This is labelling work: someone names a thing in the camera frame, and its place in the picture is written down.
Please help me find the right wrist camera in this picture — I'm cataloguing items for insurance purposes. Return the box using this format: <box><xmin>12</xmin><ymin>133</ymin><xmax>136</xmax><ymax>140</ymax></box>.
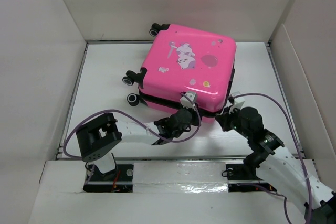
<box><xmin>228</xmin><ymin>92</ymin><xmax>245</xmax><ymax>114</ymax></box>

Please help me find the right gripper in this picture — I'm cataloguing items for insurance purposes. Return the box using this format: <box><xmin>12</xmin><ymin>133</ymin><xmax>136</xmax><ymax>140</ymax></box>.
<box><xmin>214</xmin><ymin>105</ymin><xmax>251</xmax><ymax>140</ymax></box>

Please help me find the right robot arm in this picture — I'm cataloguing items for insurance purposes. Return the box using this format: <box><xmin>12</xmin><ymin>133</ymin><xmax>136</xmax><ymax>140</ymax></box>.
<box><xmin>216</xmin><ymin>106</ymin><xmax>335</xmax><ymax>223</ymax></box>

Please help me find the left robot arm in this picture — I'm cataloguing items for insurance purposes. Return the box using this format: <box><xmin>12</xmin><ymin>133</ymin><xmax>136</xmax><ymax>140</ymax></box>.
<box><xmin>75</xmin><ymin>108</ymin><xmax>202</xmax><ymax>180</ymax></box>

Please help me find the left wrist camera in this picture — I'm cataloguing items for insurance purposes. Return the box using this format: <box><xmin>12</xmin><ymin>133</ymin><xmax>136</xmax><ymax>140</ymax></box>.
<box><xmin>180</xmin><ymin>91</ymin><xmax>197</xmax><ymax>110</ymax></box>

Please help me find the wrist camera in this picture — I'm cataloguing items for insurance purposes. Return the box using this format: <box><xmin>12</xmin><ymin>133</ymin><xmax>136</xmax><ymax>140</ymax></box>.
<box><xmin>228</xmin><ymin>92</ymin><xmax>245</xmax><ymax>114</ymax></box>
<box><xmin>180</xmin><ymin>91</ymin><xmax>197</xmax><ymax>110</ymax></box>

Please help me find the pink hard-shell suitcase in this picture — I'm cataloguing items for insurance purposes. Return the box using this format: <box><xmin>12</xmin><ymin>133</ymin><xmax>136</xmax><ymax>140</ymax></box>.
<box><xmin>122</xmin><ymin>23</ymin><xmax>237</xmax><ymax>123</ymax></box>

